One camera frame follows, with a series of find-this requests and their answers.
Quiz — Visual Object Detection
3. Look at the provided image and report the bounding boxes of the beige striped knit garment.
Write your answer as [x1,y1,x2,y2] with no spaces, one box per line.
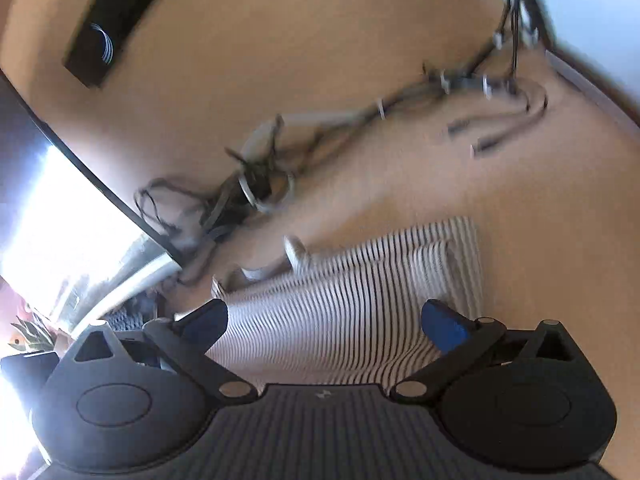
[206,217,483,389]

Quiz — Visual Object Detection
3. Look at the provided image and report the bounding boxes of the potted plants on sill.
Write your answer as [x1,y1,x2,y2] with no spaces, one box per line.
[8,313,58,353]

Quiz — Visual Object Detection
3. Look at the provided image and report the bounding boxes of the black wall power strip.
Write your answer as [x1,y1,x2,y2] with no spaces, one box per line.
[64,0,154,88]

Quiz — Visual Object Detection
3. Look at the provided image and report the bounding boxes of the black curved monitor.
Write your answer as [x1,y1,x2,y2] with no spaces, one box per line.
[1,78,183,337]

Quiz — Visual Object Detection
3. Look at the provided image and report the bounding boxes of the black cable bundle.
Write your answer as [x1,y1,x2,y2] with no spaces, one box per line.
[133,0,549,286]

